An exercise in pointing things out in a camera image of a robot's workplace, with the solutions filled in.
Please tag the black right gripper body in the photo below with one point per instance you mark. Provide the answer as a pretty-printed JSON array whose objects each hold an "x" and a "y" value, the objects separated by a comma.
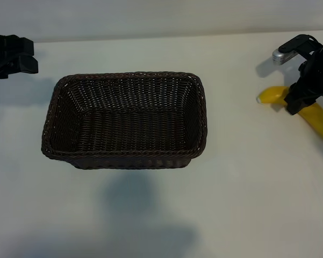
[{"x": 319, "y": 70}]

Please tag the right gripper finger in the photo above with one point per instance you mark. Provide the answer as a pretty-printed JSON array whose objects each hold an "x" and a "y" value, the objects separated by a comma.
[{"x": 295, "y": 104}]

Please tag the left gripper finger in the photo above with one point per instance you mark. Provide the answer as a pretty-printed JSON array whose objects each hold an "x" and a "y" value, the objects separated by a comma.
[
  {"x": 20, "y": 47},
  {"x": 24, "y": 65}
]

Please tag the yellow banana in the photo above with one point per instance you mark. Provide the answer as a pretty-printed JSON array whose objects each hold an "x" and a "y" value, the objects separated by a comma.
[{"x": 271, "y": 95}]

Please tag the dark brown wicker basket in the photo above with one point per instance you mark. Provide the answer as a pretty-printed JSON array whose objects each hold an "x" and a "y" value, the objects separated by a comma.
[{"x": 123, "y": 126}]

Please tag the black right camera bracket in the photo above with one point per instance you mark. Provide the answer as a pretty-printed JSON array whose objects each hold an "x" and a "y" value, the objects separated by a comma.
[{"x": 313, "y": 51}]

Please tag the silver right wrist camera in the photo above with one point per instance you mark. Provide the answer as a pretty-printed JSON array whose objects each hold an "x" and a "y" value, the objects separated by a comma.
[{"x": 280, "y": 57}]

